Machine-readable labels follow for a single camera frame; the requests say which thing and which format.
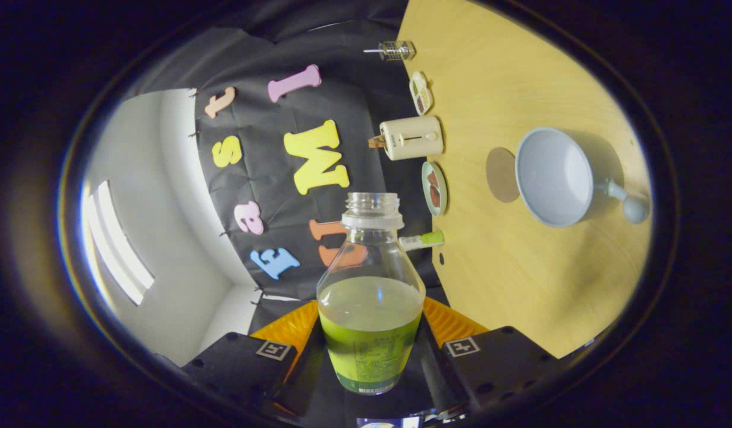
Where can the pale green plate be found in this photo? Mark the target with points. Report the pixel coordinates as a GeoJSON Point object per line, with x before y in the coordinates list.
{"type": "Point", "coordinates": [426, 190]}

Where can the clear glass tumbler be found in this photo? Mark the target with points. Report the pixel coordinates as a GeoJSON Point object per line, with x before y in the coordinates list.
{"type": "Point", "coordinates": [398, 50]}

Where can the wooden table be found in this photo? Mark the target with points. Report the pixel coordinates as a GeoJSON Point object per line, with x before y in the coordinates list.
{"type": "Point", "coordinates": [520, 279]}

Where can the brown food piece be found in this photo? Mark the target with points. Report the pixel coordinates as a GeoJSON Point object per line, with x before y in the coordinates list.
{"type": "Point", "coordinates": [432, 178]}
{"type": "Point", "coordinates": [435, 197]}

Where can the cream toaster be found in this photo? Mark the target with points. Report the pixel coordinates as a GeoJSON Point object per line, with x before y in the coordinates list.
{"type": "Point", "coordinates": [413, 138]}

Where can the white divided tray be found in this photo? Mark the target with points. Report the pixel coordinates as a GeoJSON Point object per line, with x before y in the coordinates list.
{"type": "Point", "coordinates": [421, 92]}

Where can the brown bread slice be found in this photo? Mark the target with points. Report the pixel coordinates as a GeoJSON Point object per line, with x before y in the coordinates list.
{"type": "Point", "coordinates": [376, 141]}

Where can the clear green label juice bottle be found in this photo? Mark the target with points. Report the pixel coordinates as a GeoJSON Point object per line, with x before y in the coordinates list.
{"type": "Point", "coordinates": [368, 342]}

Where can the light blue cup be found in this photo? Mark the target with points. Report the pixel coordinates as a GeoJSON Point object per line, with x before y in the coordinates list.
{"type": "Point", "coordinates": [553, 178]}

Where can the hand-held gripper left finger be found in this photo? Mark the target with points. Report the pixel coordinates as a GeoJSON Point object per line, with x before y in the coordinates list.
{"type": "Point", "coordinates": [306, 380]}

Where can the ceiling light panel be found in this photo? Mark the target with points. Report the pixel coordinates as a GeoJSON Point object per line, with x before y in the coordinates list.
{"type": "Point", "coordinates": [113, 244]}

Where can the round brown coaster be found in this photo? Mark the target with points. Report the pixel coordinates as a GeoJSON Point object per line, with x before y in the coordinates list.
{"type": "Point", "coordinates": [499, 175]}

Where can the tall white green bottle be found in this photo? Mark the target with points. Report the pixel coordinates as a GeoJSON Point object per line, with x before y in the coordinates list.
{"type": "Point", "coordinates": [422, 240]}

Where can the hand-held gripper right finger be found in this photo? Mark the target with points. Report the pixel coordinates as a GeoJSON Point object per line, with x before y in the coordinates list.
{"type": "Point", "coordinates": [437, 374]}

